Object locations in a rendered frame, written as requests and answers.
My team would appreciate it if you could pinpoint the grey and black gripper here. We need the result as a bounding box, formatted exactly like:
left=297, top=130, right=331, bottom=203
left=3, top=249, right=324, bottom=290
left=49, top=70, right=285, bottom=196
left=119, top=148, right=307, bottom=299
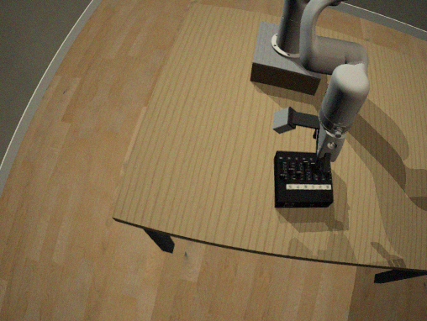
left=311, top=119, right=349, bottom=176

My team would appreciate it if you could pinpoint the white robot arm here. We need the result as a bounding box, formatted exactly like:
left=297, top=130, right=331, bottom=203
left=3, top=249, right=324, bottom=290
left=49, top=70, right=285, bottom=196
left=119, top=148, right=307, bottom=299
left=271, top=0, right=370, bottom=138

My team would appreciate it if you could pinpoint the black lighting desk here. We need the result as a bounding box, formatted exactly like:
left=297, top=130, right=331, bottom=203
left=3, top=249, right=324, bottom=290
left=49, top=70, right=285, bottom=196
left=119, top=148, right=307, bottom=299
left=274, top=150, right=334, bottom=208

